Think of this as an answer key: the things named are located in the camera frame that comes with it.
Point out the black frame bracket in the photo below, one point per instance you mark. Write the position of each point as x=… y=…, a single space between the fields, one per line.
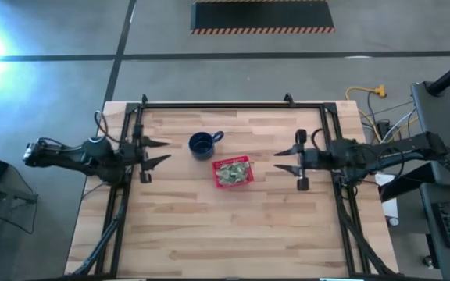
x=144 y=99
x=289 y=99

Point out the stevia sweetener packet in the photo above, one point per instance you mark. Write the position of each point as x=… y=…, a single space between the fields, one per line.
x=225 y=169
x=243 y=175
x=233 y=178
x=240 y=168

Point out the black desk with pole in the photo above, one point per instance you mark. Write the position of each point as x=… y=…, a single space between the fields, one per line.
x=436 y=117

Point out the black desk leg bar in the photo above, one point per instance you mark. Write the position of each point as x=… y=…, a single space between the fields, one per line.
x=404 y=185

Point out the red slotted plastic basket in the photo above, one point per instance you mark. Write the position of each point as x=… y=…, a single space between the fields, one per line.
x=214 y=166

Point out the dark blue mug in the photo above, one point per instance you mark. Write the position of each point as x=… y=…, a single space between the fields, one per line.
x=201 y=146

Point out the black hazard-striped floor mat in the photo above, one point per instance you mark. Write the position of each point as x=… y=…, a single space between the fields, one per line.
x=262 y=15

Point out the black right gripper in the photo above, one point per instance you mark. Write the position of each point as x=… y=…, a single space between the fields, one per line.
x=315 y=160

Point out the black cart frame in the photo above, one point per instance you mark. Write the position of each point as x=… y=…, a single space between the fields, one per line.
x=14 y=194

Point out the black aluminium table frame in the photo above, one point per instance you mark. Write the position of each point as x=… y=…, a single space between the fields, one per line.
x=229 y=105

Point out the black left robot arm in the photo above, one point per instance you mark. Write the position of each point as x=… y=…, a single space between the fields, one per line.
x=92 y=156

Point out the small white round cap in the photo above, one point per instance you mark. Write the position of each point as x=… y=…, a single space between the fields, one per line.
x=393 y=221

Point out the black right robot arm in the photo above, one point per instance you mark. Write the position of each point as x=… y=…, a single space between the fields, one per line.
x=365 y=156

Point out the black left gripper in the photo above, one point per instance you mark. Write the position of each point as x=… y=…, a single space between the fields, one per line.
x=135 y=154

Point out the black desk caster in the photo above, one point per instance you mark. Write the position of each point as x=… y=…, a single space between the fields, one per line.
x=428 y=260

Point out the white paper sheet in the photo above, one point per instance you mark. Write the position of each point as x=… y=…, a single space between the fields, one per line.
x=390 y=205

